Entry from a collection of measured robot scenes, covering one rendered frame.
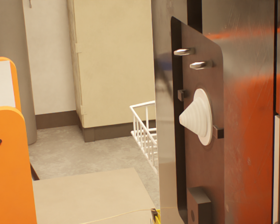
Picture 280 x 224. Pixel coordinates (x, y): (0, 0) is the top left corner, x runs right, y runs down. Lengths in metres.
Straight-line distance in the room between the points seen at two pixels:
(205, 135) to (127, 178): 1.06
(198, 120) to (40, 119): 3.60
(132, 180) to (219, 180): 1.07
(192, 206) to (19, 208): 0.41
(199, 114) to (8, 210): 0.48
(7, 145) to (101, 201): 0.64
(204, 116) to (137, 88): 3.22
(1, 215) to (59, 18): 3.10
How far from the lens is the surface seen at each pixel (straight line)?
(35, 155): 3.88
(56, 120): 4.28
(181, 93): 0.76
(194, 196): 0.74
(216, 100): 0.66
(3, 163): 1.05
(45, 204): 1.66
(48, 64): 4.17
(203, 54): 0.68
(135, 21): 3.81
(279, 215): 0.48
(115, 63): 3.84
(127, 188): 1.70
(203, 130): 0.69
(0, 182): 1.06
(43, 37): 4.13
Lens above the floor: 1.44
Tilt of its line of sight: 19 degrees down
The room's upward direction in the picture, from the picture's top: 3 degrees counter-clockwise
